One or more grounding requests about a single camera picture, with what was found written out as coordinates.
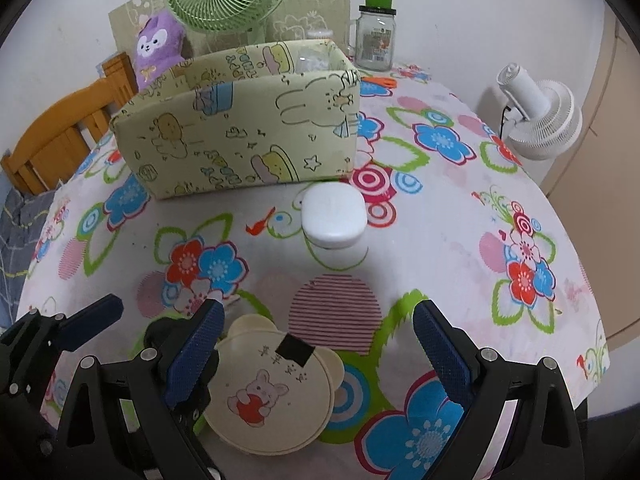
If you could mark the purple plush bunny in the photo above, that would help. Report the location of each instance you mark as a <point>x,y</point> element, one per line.
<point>158,48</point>

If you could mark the yellow cartoon storage box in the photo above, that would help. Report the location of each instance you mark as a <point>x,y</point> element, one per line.
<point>267,114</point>

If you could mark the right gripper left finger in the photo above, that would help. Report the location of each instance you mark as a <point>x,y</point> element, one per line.
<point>112,429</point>

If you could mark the floral tablecloth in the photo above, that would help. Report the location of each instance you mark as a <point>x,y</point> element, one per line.
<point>452,217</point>

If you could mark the wooden bed frame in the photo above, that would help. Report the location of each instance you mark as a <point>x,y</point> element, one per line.
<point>52,148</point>

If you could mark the white standing fan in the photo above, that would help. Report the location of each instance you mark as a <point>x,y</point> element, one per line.
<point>543,119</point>

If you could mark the cotton swab container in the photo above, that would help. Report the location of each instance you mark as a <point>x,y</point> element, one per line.
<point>319,36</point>

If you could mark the grey plaid blanket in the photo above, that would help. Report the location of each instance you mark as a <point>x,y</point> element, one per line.
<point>22,219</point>

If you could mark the orange handled scissors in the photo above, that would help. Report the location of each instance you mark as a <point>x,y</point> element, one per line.
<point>386,82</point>

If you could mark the round beige bear mirror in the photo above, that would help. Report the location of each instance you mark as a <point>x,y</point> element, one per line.
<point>272,393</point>

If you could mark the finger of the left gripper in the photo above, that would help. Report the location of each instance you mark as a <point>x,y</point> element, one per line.
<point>30,350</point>
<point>187,361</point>

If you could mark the glass mug jar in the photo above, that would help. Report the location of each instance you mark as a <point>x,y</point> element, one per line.
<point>374,38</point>

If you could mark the white rounded case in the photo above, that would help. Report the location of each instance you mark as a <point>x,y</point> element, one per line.
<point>334,215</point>

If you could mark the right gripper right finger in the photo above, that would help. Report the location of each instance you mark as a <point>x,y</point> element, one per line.
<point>543,440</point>

